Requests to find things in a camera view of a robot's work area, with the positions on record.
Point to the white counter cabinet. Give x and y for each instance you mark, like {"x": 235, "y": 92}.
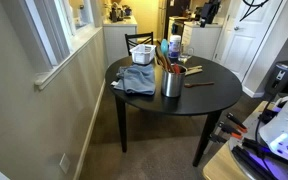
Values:
{"x": 117, "y": 40}

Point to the small dark wooden spoon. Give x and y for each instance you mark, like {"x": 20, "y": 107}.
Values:
{"x": 199, "y": 84}

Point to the clear plastic jar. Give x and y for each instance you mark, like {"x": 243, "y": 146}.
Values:
{"x": 174, "y": 46}

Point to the black coffee maker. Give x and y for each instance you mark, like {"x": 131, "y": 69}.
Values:
{"x": 114, "y": 15}

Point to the teal silicone spatula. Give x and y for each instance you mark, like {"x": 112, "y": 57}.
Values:
{"x": 164, "y": 46}

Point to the black table leg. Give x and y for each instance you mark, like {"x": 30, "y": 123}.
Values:
{"x": 121, "y": 123}
{"x": 205, "y": 136}

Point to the blue cloth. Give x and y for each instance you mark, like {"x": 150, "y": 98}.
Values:
{"x": 137, "y": 80}

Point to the silver utensil holder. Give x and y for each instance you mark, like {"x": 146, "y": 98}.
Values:
{"x": 172, "y": 85}

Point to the white plastic basket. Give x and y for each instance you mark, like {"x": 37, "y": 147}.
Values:
{"x": 142, "y": 55}

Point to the long light wooden spatula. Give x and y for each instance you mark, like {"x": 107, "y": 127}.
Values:
{"x": 200, "y": 71}

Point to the white framed window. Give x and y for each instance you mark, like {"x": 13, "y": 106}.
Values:
{"x": 42, "y": 36}

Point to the white wall outlet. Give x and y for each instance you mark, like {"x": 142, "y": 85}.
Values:
{"x": 64, "y": 163}

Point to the black metal rail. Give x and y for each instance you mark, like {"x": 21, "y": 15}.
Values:
{"x": 250, "y": 160}

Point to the blue hanging towel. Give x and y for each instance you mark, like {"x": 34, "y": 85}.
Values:
{"x": 176, "y": 28}

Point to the light wooden workbench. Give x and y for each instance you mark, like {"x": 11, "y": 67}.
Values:
{"x": 220, "y": 166}

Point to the black dining chair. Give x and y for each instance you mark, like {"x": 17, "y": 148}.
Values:
{"x": 139, "y": 34}

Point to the black box device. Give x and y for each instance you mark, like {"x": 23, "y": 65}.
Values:
{"x": 284, "y": 80}

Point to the red silicone spatula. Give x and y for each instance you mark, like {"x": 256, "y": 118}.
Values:
{"x": 176, "y": 69}

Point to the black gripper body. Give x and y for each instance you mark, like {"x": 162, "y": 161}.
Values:
{"x": 210, "y": 11}

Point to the black orange bar clamp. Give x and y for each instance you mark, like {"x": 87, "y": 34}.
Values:
{"x": 217, "y": 138}
{"x": 236, "y": 121}
{"x": 229, "y": 129}

